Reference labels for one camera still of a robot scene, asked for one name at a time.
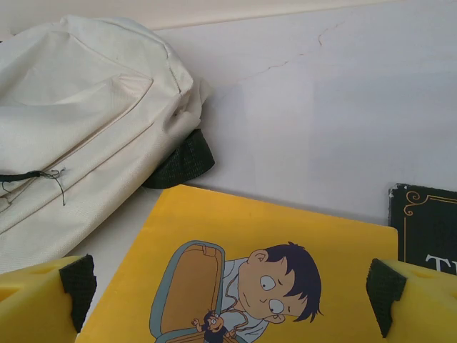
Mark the cream fabric backpack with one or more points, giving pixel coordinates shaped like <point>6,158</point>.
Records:
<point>89,107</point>

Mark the dark Three Days book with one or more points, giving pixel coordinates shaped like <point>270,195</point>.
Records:
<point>428,221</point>

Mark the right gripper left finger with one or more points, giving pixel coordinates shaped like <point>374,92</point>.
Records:
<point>32,303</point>

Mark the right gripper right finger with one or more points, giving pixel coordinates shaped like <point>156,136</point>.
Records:
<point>425,307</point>

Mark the yellow cartoon boy book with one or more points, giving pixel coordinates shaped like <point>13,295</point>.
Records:
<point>214,221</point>

